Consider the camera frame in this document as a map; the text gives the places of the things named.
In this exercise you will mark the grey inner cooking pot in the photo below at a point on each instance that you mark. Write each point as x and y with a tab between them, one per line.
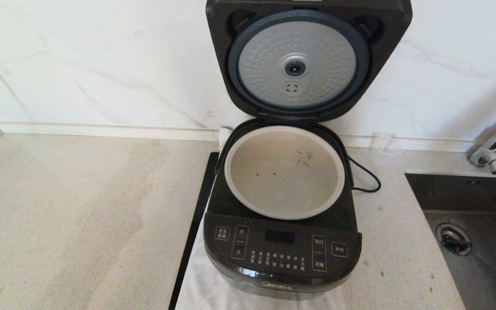
286	189

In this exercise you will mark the black rice cooker base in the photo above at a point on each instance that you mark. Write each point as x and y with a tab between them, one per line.
282	254

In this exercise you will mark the black flat strip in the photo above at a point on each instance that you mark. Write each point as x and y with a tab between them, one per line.
196	215

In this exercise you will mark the white cloth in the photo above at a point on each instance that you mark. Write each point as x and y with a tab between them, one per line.
200	284

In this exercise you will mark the round sink drain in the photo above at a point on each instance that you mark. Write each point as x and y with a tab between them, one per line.
453	239

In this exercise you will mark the steel sink basin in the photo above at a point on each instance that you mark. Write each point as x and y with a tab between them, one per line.
467	193

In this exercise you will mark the chrome faucet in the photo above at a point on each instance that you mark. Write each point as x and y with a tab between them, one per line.
491	150

